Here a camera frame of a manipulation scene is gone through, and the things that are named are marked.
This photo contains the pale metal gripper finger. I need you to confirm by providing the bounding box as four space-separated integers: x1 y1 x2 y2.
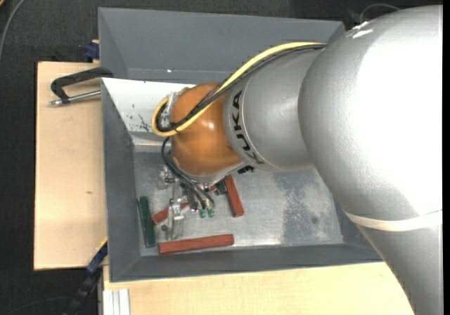
167 196 186 240
157 167 176 191

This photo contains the red-brown flat block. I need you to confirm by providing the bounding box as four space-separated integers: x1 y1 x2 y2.
157 233 236 256
151 201 191 226
224 174 245 219

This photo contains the pale wood flat board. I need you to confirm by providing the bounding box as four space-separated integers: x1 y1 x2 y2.
33 60 108 271

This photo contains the grey metal bin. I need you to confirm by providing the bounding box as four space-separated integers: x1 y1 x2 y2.
97 6 383 283

